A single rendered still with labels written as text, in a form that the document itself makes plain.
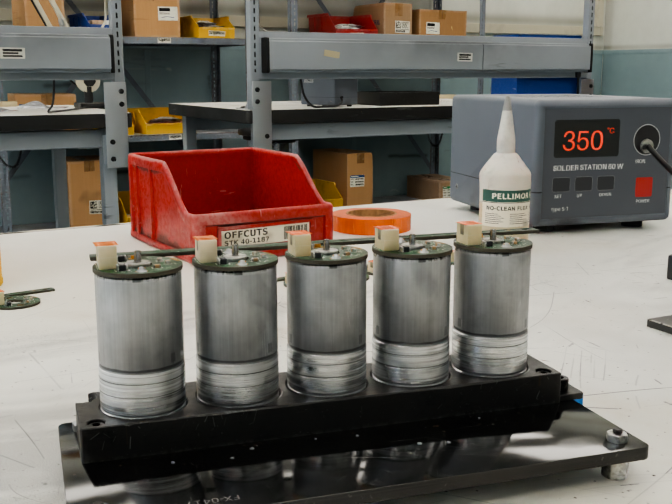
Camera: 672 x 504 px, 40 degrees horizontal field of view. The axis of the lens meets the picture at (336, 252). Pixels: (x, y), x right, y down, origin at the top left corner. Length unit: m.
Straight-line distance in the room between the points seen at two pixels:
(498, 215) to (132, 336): 0.39
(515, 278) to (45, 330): 0.23
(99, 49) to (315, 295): 2.35
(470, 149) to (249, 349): 0.52
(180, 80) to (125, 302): 4.68
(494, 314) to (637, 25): 6.12
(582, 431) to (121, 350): 0.14
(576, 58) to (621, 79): 2.99
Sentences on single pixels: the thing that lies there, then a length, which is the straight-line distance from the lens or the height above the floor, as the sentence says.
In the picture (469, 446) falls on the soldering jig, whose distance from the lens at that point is 0.27.
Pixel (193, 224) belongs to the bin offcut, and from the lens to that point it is 0.56.
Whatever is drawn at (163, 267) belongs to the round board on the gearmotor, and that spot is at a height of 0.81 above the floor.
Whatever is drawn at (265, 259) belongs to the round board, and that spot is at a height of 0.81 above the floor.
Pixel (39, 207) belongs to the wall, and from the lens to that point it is 4.77.
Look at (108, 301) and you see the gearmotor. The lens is 0.26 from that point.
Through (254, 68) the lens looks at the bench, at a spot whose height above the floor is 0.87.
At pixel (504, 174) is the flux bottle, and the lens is 0.61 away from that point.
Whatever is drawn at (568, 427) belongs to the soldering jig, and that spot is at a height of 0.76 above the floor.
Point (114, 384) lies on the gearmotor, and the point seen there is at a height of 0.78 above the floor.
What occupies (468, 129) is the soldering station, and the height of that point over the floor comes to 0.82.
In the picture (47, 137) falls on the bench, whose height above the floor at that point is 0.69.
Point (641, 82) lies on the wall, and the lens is 6.34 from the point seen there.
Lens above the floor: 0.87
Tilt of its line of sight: 11 degrees down
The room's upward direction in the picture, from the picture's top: straight up
